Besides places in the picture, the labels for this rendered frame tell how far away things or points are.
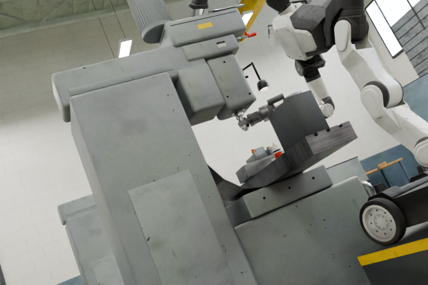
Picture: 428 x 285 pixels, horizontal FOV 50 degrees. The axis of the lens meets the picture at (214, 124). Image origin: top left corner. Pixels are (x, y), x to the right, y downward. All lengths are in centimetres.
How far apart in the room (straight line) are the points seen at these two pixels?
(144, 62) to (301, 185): 103
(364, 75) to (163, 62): 102
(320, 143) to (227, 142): 787
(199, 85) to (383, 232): 115
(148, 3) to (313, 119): 123
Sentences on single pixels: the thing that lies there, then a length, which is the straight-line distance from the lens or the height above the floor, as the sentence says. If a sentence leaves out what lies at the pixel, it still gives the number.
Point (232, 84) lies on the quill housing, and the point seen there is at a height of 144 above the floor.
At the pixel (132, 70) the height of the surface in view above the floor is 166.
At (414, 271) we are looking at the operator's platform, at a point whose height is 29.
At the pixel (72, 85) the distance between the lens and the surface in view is 239.
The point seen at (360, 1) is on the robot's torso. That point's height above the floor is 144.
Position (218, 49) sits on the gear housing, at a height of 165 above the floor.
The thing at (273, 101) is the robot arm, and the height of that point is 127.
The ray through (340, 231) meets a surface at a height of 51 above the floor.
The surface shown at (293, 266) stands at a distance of 232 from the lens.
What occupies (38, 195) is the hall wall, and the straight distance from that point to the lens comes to 902.
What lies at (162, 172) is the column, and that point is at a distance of 214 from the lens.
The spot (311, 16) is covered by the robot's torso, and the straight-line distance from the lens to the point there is 242.
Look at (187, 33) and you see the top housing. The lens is 260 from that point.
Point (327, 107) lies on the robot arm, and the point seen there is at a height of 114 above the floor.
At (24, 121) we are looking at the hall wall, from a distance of 946.
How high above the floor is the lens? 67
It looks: 14 degrees up
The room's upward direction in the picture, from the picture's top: 24 degrees counter-clockwise
